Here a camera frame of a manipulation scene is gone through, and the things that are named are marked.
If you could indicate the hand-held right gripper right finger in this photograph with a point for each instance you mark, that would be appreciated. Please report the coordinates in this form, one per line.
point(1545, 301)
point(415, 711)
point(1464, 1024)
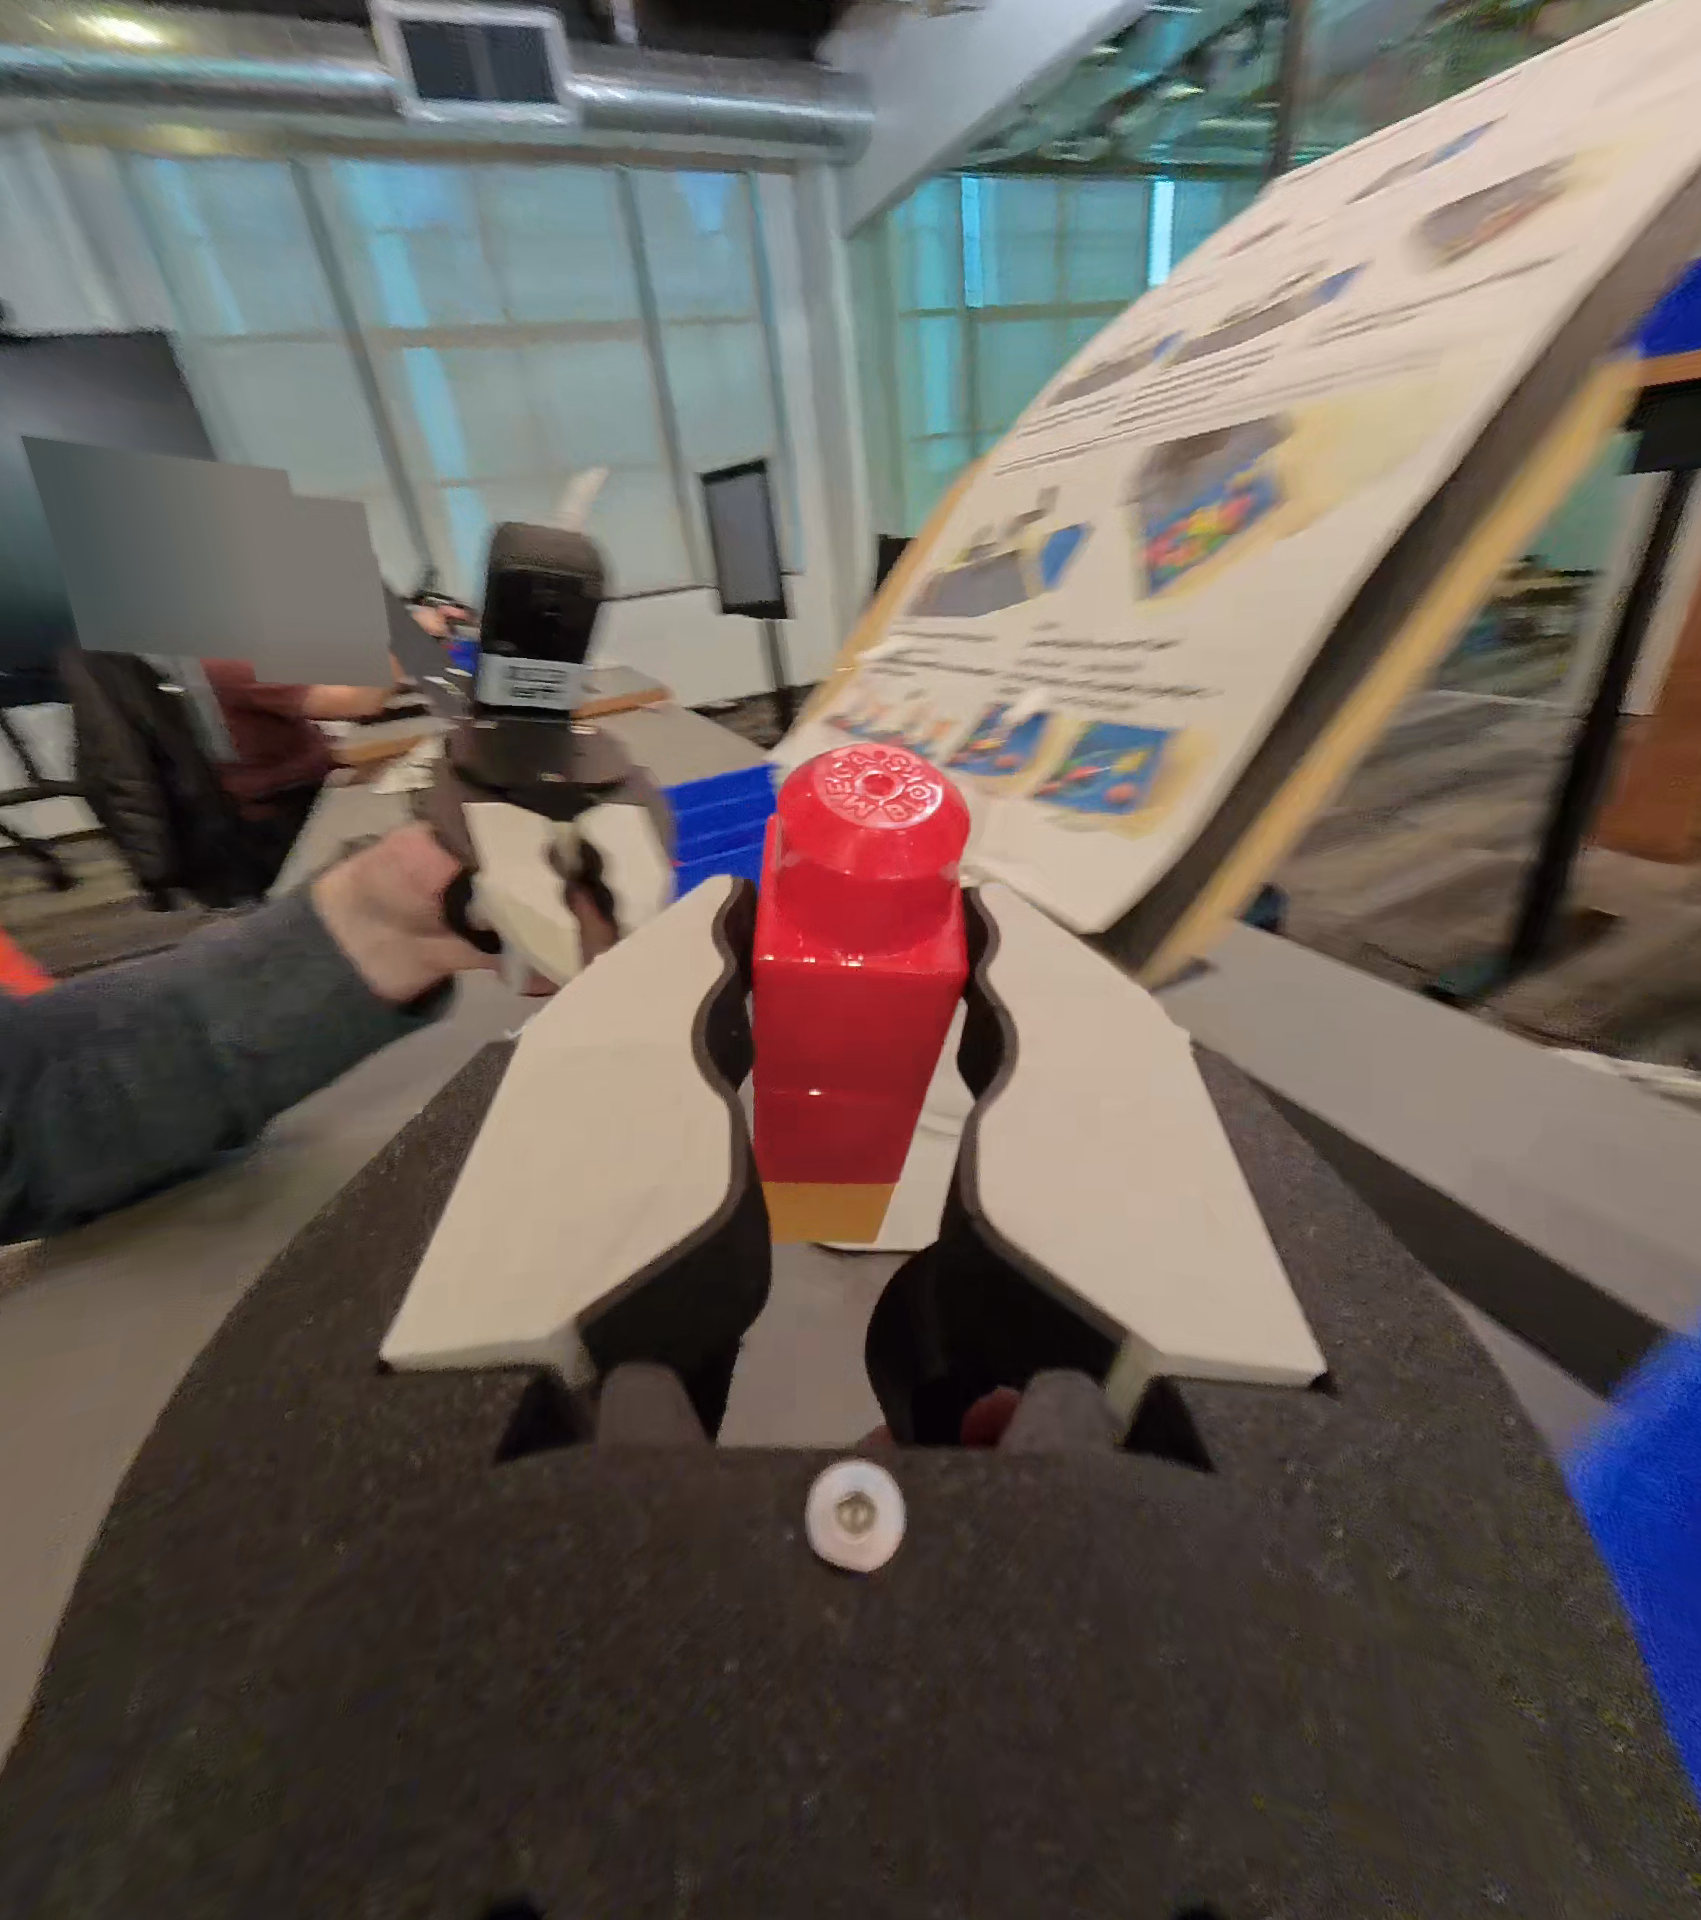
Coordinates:
point(1135, 1200)

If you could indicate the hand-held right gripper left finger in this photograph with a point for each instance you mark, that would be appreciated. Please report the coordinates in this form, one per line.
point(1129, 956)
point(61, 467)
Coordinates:
point(581, 1200)

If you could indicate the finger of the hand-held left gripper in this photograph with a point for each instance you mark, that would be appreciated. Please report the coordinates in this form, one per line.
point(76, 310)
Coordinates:
point(515, 887)
point(640, 856)

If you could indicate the blue plastic bin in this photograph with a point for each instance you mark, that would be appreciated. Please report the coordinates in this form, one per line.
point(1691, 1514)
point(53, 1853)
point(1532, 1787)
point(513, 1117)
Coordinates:
point(725, 835)

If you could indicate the red toy building block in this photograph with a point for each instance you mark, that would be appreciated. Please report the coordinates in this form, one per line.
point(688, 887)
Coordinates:
point(845, 1135)
point(858, 961)

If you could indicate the person's left forearm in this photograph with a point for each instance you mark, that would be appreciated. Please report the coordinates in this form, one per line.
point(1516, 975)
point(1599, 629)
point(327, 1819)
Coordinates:
point(101, 1066)

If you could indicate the grey desk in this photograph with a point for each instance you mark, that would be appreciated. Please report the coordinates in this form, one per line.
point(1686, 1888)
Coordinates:
point(161, 1410)

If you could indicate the person's left hand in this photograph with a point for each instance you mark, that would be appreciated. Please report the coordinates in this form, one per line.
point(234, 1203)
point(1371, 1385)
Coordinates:
point(407, 917)

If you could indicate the small monitor on stand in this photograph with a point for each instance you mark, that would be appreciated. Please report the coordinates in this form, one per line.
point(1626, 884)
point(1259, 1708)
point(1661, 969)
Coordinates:
point(747, 540)

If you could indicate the instruction board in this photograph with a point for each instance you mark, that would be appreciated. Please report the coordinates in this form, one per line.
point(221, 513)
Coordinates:
point(1302, 451)

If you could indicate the silver air duct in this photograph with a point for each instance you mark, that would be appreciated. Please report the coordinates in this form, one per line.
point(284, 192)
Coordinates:
point(191, 77)

